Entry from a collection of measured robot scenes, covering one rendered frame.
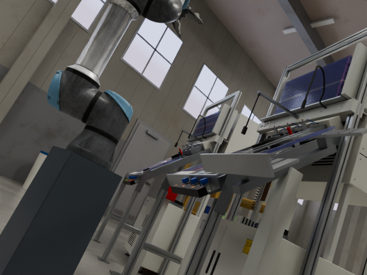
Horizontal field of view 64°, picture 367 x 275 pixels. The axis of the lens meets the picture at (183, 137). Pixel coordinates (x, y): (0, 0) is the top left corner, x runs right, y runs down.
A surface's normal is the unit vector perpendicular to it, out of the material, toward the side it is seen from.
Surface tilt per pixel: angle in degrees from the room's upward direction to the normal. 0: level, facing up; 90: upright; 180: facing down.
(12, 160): 90
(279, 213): 90
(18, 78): 90
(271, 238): 90
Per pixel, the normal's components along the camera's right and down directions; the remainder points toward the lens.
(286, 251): 0.36, -0.11
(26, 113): 0.64, 0.07
